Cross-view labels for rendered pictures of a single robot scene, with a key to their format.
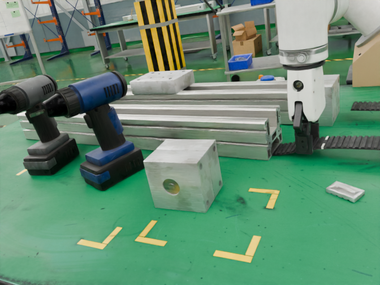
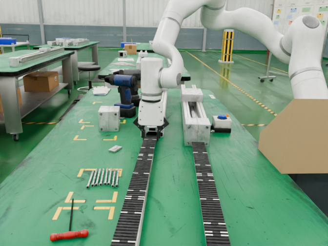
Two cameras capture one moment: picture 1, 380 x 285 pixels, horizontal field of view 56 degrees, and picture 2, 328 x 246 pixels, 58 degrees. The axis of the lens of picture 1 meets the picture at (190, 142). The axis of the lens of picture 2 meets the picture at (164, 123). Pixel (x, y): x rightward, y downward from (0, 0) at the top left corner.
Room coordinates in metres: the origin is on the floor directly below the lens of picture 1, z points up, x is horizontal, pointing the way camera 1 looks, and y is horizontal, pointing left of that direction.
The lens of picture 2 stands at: (0.07, -1.22, 1.24)
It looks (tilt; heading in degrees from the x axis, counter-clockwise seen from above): 18 degrees down; 57
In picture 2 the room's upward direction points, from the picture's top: 1 degrees clockwise
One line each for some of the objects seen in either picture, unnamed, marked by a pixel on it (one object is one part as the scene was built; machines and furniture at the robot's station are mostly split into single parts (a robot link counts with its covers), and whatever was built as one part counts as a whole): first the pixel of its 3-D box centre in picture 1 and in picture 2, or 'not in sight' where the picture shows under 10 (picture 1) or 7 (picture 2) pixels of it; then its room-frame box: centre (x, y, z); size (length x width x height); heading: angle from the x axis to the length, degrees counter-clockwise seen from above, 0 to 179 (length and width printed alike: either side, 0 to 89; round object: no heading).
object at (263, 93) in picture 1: (166, 101); (191, 105); (1.06, 0.05, 0.82); 0.80 x 0.10 x 0.09; 56
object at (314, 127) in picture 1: (311, 124); (160, 132); (0.67, -0.26, 0.83); 0.03 x 0.03 x 0.07; 56
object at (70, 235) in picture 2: not in sight; (71, 216); (0.21, -0.58, 0.79); 0.16 x 0.08 x 0.02; 71
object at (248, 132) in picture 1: (128, 125); (157, 104); (0.90, 0.15, 0.82); 0.80 x 0.10 x 0.09; 56
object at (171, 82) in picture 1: (163, 86); (191, 96); (1.06, 0.05, 0.87); 0.16 x 0.11 x 0.07; 56
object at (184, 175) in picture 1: (188, 170); (112, 118); (0.57, 0.01, 0.83); 0.11 x 0.10 x 0.10; 152
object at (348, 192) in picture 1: (345, 191); (115, 149); (0.48, -0.23, 0.78); 0.05 x 0.03 x 0.01; 32
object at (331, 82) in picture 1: (317, 98); (199, 132); (0.82, -0.33, 0.83); 0.12 x 0.09 x 0.10; 146
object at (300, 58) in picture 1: (302, 54); (151, 95); (0.64, -0.23, 0.98); 0.09 x 0.08 x 0.03; 146
